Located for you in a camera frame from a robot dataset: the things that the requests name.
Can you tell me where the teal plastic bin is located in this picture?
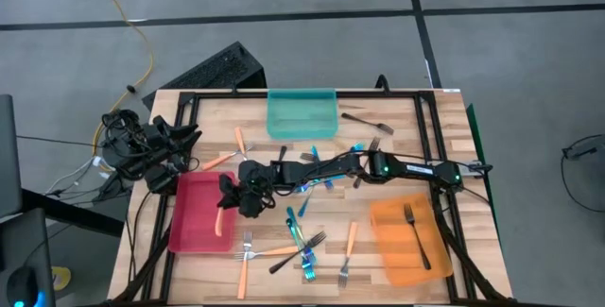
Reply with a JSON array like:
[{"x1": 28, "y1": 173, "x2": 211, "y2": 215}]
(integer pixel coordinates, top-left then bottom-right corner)
[{"x1": 266, "y1": 88, "x2": 339, "y2": 141}]

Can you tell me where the black computer mouse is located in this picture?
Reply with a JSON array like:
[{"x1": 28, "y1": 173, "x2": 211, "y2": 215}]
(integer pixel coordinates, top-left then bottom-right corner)
[{"x1": 6, "y1": 265, "x2": 48, "y2": 307}]

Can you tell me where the pink plastic bin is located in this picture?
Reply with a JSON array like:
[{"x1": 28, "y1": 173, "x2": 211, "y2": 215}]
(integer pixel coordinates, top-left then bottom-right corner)
[{"x1": 166, "y1": 170, "x2": 238, "y2": 256}]

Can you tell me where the yellow tape roll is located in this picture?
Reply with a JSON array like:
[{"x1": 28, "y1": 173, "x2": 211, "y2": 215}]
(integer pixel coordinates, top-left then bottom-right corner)
[{"x1": 50, "y1": 265, "x2": 73, "y2": 293}]

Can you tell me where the orange plastic bin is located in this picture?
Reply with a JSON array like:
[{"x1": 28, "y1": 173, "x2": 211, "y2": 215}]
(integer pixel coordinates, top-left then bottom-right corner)
[{"x1": 369, "y1": 192, "x2": 455, "y2": 288}]

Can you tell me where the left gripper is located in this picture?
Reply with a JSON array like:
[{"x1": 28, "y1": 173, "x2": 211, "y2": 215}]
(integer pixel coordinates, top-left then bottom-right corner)
[{"x1": 139, "y1": 125, "x2": 203, "y2": 158}]

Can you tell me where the iridescent blue fork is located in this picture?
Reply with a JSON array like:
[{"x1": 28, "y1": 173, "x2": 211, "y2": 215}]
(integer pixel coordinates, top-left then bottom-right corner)
[
  {"x1": 285, "y1": 217, "x2": 318, "y2": 283},
  {"x1": 285, "y1": 206, "x2": 308, "y2": 251},
  {"x1": 295, "y1": 142, "x2": 366, "y2": 194},
  {"x1": 297, "y1": 188, "x2": 317, "y2": 219},
  {"x1": 310, "y1": 145, "x2": 335, "y2": 191}
]

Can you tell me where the black desk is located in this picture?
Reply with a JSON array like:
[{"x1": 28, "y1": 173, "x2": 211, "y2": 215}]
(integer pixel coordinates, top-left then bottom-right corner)
[{"x1": 0, "y1": 187, "x2": 125, "y2": 307}]

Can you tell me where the yellow cable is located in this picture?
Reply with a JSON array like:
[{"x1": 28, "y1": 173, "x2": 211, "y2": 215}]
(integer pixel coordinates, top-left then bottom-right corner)
[{"x1": 86, "y1": 0, "x2": 156, "y2": 157}]

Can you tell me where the grey monitor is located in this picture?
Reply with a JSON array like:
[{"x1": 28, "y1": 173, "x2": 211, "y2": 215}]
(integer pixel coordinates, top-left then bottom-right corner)
[{"x1": 0, "y1": 94, "x2": 23, "y2": 219}]

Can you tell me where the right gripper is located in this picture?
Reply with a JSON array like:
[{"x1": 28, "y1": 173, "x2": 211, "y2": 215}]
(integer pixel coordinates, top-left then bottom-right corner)
[{"x1": 217, "y1": 159, "x2": 281, "y2": 219}]

